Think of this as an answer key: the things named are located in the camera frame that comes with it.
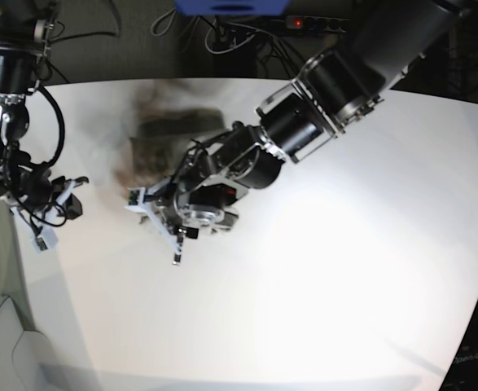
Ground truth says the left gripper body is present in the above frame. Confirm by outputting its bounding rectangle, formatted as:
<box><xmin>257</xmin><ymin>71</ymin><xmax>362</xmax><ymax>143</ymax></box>
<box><xmin>131</xmin><ymin>178</ymin><xmax>239</xmax><ymax>266</ymax></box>

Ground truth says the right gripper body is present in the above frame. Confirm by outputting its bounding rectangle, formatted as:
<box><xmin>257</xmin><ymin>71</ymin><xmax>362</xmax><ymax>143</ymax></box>
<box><xmin>11</xmin><ymin>176</ymin><xmax>89</xmax><ymax>239</ymax></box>

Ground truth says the white cable loop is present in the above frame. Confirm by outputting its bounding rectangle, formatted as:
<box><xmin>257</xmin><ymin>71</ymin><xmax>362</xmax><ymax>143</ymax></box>
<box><xmin>204</xmin><ymin>15</ymin><xmax>260</xmax><ymax>55</ymax></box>

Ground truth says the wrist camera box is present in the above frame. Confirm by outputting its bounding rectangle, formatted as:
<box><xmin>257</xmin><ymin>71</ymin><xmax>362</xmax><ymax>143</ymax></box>
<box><xmin>125</xmin><ymin>187</ymin><xmax>146</xmax><ymax>212</ymax></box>
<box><xmin>30</xmin><ymin>231</ymin><xmax>59</xmax><ymax>253</ymax></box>

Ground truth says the grey side cabinet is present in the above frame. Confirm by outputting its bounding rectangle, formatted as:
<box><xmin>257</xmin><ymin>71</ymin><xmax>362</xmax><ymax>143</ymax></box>
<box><xmin>0</xmin><ymin>297</ymin><xmax>50</xmax><ymax>390</ymax></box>

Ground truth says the light grey t-shirt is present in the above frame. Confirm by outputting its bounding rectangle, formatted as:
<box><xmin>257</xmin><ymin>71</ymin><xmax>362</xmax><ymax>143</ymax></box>
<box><xmin>113</xmin><ymin>78</ymin><xmax>225</xmax><ymax>194</ymax></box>

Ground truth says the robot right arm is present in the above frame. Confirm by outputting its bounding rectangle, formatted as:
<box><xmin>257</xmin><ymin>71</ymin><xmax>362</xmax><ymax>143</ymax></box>
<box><xmin>0</xmin><ymin>1</ymin><xmax>89</xmax><ymax>246</ymax></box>

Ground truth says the blue box overhead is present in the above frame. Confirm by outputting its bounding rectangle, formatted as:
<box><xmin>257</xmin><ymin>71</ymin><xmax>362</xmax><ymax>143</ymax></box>
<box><xmin>174</xmin><ymin>0</ymin><xmax>290</xmax><ymax>15</ymax></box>

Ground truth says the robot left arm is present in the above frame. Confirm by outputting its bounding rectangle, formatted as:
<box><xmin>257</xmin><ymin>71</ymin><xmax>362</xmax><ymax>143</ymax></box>
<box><xmin>126</xmin><ymin>1</ymin><xmax>471</xmax><ymax>264</ymax></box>

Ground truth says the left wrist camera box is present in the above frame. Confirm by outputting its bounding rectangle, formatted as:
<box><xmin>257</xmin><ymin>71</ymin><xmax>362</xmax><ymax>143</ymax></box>
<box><xmin>125</xmin><ymin>187</ymin><xmax>146</xmax><ymax>212</ymax></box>

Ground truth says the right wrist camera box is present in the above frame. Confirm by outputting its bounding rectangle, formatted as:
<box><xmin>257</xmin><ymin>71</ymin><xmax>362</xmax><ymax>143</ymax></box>
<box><xmin>30</xmin><ymin>231</ymin><xmax>59</xmax><ymax>253</ymax></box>

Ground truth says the black power strip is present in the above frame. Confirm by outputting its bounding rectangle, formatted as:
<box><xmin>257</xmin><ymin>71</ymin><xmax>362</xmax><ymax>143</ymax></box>
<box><xmin>284</xmin><ymin>15</ymin><xmax>349</xmax><ymax>33</ymax></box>

